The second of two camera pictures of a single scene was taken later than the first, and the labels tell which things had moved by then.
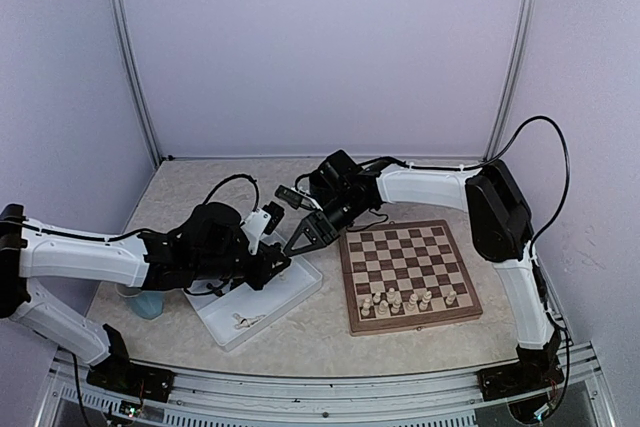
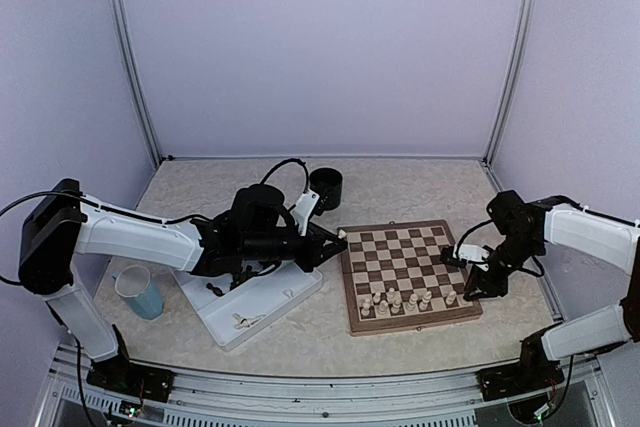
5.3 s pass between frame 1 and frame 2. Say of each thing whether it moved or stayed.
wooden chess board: stayed
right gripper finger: moved
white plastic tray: stayed
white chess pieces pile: stayed
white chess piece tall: stayed
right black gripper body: moved
